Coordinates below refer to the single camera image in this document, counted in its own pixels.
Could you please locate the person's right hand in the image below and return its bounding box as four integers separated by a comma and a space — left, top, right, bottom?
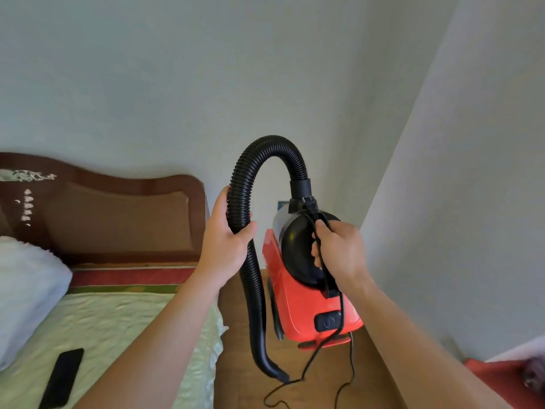
311, 220, 370, 295

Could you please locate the person's left hand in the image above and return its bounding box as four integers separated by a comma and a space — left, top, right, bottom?
194, 185, 259, 291

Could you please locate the black corrugated vacuum hose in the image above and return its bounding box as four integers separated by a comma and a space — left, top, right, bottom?
226, 135, 313, 384

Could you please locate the red and black vacuum cleaner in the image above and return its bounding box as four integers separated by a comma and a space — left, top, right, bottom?
262, 196, 366, 350

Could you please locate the black power cord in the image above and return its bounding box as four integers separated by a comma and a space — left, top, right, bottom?
263, 197, 357, 409

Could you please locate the person's left forearm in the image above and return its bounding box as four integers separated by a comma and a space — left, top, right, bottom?
72, 268, 223, 409

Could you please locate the person's right forearm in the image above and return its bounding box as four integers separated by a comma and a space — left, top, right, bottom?
341, 272, 513, 409

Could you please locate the red and green striped mattress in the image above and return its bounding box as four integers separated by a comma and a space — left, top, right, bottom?
67, 263, 199, 295

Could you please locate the brown wooden headboard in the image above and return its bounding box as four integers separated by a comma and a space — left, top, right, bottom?
0, 152, 207, 266

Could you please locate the white pillow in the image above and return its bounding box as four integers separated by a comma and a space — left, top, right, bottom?
0, 236, 73, 372

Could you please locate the red fabric item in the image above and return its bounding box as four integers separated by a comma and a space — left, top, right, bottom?
464, 358, 545, 409

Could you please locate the white fabric item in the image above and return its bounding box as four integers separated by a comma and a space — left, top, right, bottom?
485, 335, 545, 363

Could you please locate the black smartphone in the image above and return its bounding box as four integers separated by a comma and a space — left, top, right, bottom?
38, 348, 85, 409

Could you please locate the dark round object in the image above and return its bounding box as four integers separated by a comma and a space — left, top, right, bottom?
523, 356, 545, 395

